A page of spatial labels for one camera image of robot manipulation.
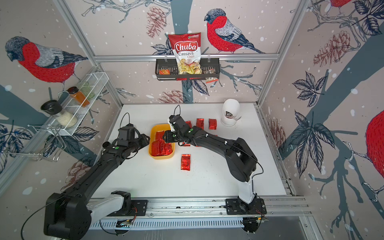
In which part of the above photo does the yellow storage box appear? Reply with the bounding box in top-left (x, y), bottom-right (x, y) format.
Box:
top-left (149, 124), bottom-right (175, 160)

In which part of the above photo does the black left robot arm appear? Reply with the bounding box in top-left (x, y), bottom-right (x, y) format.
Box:
top-left (44, 134), bottom-right (150, 240)

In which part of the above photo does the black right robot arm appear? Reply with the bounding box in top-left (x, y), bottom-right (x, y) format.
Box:
top-left (163, 115), bottom-right (267, 216)

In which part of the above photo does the pile of red tea bags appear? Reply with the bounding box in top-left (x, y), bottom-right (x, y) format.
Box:
top-left (151, 131), bottom-right (173, 157)

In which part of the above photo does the small glass jar black lid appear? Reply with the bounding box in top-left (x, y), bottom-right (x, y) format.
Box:
top-left (102, 142), bottom-right (111, 149)

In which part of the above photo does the white mug with logo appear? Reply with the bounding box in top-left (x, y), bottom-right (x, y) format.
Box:
top-left (221, 99), bottom-right (241, 127)

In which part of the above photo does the green item on shelf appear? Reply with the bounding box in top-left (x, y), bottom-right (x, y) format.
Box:
top-left (80, 82), bottom-right (95, 100)

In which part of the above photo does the orange spice bottle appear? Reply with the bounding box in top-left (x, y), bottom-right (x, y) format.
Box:
top-left (68, 87), bottom-right (90, 108)

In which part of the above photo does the Chuba cassava chips bag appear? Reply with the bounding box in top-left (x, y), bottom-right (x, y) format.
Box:
top-left (168, 33), bottom-right (202, 74)

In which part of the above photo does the black lid rice jar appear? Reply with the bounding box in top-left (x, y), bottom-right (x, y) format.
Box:
top-left (41, 100), bottom-right (78, 128)

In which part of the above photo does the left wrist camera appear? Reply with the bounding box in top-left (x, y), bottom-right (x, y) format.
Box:
top-left (117, 124), bottom-right (136, 147)

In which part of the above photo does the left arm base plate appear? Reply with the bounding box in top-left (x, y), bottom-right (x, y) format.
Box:
top-left (108, 200), bottom-right (148, 217)

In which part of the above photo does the black wire wall basket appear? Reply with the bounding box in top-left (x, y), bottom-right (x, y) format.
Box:
top-left (155, 58), bottom-right (220, 81)

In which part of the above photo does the white wire wall shelf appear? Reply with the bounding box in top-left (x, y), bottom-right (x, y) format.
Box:
top-left (50, 72), bottom-right (109, 136)

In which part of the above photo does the chrome wire rack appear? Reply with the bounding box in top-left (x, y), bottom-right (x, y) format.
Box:
top-left (1, 125), bottom-right (68, 162)

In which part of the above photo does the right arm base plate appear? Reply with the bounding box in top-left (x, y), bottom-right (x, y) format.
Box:
top-left (225, 198), bottom-right (267, 215)

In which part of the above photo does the aluminium horizontal frame bar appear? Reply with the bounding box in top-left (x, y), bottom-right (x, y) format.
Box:
top-left (93, 53), bottom-right (280, 63)

